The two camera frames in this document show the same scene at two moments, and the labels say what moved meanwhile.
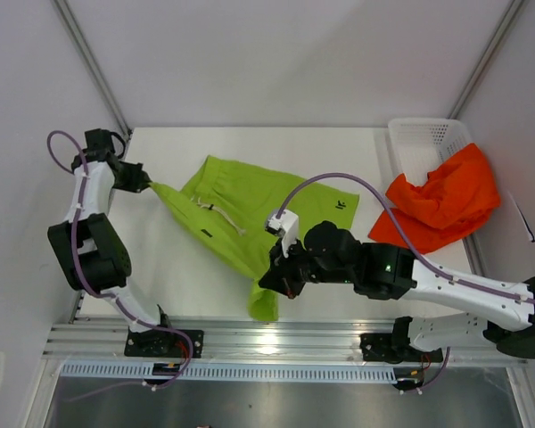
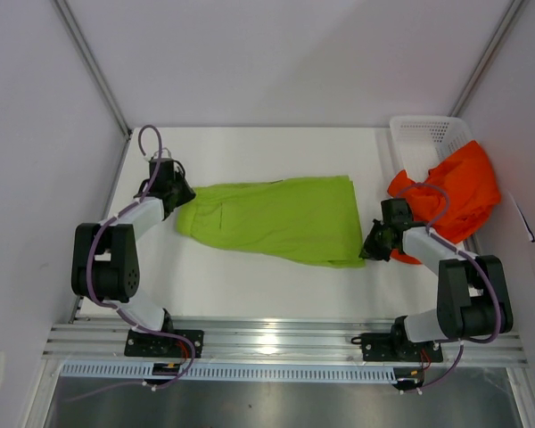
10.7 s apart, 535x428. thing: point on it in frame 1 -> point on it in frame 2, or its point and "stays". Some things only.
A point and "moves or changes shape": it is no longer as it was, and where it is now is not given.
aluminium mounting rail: [251, 343] stays
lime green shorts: [226, 203] moves or changes shape
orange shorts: [455, 201] stays
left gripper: [140, 179] -> [188, 193]
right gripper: [279, 277] -> [369, 250]
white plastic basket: [422, 144] stays
